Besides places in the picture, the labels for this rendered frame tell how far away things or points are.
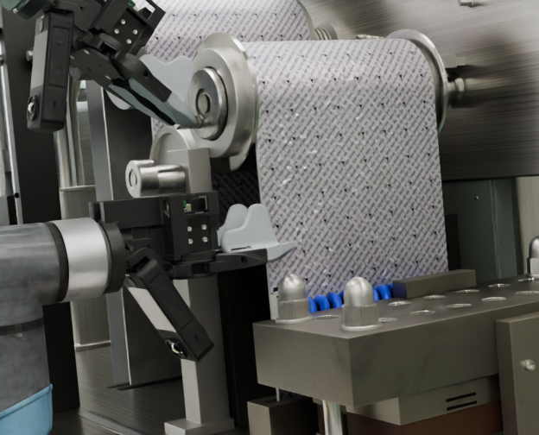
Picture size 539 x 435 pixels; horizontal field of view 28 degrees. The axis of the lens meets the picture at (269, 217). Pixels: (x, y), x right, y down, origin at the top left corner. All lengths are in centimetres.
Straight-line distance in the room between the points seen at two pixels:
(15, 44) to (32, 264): 46
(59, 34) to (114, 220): 19
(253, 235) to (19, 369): 27
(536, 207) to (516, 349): 53
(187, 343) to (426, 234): 32
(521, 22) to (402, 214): 25
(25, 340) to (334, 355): 27
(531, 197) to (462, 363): 55
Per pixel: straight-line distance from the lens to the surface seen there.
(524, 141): 125
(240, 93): 110
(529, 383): 103
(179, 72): 112
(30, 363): 97
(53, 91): 107
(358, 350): 93
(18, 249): 96
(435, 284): 115
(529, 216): 151
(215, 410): 118
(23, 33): 136
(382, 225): 118
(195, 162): 115
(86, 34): 108
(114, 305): 148
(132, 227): 102
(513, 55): 126
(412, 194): 121
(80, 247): 98
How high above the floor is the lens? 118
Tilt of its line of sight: 3 degrees down
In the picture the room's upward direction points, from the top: 5 degrees counter-clockwise
